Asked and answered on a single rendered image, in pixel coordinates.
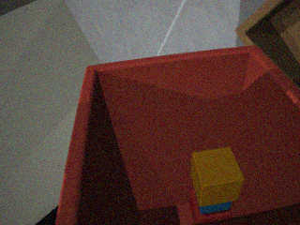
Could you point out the brown shallow tray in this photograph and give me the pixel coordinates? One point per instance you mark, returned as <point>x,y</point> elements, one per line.
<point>275,29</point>

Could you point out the yellow cube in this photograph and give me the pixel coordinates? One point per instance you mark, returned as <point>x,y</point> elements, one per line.
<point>216,176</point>

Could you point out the blue block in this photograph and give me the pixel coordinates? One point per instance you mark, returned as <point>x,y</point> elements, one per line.
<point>215,207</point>

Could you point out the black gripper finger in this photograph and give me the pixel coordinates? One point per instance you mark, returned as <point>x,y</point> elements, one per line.
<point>49,219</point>

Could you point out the red square cup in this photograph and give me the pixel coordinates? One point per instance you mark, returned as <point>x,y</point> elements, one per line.
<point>138,122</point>

